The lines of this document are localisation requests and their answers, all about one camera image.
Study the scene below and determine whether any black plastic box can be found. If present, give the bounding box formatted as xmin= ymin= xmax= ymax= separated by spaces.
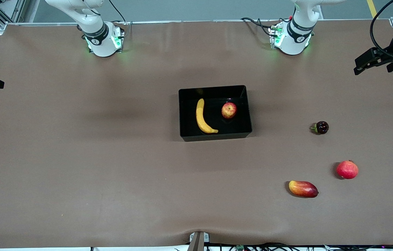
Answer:
xmin=178 ymin=85 xmax=253 ymax=142

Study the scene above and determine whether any yellow banana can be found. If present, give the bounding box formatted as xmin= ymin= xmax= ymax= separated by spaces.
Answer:
xmin=196 ymin=98 xmax=219 ymax=134

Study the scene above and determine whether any silver table edge rail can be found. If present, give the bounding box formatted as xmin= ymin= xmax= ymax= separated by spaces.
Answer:
xmin=0 ymin=19 xmax=393 ymax=27

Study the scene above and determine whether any red yellow apple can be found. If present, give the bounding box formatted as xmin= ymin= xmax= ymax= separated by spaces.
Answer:
xmin=221 ymin=102 xmax=238 ymax=120

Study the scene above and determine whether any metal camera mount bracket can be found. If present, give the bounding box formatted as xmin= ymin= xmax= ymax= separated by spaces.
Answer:
xmin=188 ymin=231 xmax=210 ymax=251

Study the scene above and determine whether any red pomegranate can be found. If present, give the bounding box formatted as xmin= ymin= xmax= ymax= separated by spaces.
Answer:
xmin=336 ymin=160 xmax=359 ymax=180

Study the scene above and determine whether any red yellow mango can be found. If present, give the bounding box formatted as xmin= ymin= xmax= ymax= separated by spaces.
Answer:
xmin=288 ymin=180 xmax=319 ymax=198

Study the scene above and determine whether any large table cover mat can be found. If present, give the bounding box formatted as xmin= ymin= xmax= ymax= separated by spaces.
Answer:
xmin=0 ymin=19 xmax=393 ymax=249

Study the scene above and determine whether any dark purple mangosteen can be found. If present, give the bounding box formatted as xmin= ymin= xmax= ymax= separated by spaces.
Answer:
xmin=310 ymin=121 xmax=330 ymax=135

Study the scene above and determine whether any black base power cable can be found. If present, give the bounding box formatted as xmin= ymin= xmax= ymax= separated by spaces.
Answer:
xmin=241 ymin=17 xmax=274 ymax=37

